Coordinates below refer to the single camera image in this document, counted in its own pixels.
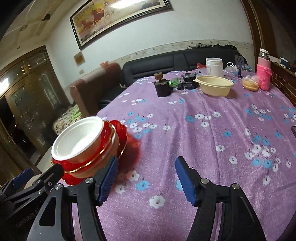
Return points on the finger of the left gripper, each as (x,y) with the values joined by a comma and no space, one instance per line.
(22,179)
(45,182)

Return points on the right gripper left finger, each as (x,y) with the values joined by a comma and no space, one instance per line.
(70,213)

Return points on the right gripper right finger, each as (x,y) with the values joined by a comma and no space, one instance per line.
(238,218)

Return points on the white foam bowl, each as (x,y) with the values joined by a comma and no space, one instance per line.
(79,141)

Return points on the red gold-rimmed bowl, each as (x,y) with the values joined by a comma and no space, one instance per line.
(83,145)

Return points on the red gold-rimmed plate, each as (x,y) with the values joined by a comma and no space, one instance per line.
(120,136)

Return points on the cream plastic bowl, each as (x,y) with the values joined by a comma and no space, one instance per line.
(99,161)
(214,85)

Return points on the patterned bed cushion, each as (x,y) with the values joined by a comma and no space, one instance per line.
(72,115)

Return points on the wooden glass door cabinet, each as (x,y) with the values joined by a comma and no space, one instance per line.
(31,100)

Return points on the purple floral tablecloth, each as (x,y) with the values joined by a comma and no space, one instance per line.
(245,138)

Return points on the brown armchair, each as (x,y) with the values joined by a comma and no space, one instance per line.
(91,88)

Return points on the bag of yellow food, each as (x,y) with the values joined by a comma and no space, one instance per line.
(251,82)

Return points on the black grinder with wooden knob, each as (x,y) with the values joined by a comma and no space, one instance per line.
(162,85)

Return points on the wooden side counter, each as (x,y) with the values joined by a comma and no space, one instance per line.
(284,80)

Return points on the black electronic device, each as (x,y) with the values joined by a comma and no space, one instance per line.
(187,81)

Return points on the pink sleeved bottle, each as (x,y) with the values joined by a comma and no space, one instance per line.
(263,69)

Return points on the white plastic jar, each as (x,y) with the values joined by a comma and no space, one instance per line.
(214,67)

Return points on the red plastic bag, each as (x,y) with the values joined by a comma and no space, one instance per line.
(199,66)

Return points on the framed horse painting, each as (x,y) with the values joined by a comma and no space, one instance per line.
(97,18)

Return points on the black leather sofa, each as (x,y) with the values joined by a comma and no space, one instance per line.
(181,60)

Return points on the yellow wall notice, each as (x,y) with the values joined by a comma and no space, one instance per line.
(79,59)

